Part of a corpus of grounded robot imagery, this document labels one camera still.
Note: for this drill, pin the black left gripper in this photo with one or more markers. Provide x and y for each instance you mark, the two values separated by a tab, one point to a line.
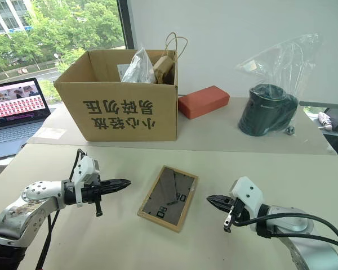
90	194

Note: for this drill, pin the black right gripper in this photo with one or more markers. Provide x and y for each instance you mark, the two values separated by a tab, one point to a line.
238	213

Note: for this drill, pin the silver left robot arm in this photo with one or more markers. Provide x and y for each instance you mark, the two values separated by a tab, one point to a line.
31	208

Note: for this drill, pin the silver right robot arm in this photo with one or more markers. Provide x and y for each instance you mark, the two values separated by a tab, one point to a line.
301	239

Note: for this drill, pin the laptop computer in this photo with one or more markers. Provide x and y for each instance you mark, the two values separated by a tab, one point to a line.
14	121

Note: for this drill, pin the printed brown cardboard box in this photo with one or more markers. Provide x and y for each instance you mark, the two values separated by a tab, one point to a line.
115	112

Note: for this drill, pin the small black metal part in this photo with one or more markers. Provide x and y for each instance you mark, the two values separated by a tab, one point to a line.
289	130

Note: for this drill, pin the black cylindrical appliance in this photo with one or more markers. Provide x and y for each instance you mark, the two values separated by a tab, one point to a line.
264	112

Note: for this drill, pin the red rectangular case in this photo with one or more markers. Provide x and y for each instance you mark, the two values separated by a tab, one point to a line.
204	101

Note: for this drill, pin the white paper label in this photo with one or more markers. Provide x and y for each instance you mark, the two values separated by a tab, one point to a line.
122	71

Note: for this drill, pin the clear crumpled plastic bag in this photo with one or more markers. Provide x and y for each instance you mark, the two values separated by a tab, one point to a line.
138	70

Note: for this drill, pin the pink white small object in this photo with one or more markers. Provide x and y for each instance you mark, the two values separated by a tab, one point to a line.
325	121

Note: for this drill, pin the black cylinder in plastic bag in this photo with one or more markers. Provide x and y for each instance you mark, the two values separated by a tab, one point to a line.
287	64

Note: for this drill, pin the white building outside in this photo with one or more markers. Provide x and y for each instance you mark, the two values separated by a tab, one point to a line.
5	15

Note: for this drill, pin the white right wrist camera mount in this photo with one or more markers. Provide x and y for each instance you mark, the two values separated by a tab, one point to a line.
248	194

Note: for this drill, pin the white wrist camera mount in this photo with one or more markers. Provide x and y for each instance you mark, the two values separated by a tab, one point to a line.
86	168
248	194

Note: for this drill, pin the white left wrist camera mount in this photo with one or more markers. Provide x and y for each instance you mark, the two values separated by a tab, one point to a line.
86	168

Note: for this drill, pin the wooden picture frame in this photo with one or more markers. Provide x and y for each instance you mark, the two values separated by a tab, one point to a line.
169	197

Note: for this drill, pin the black window frame post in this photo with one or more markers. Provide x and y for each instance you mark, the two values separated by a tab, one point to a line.
126	24

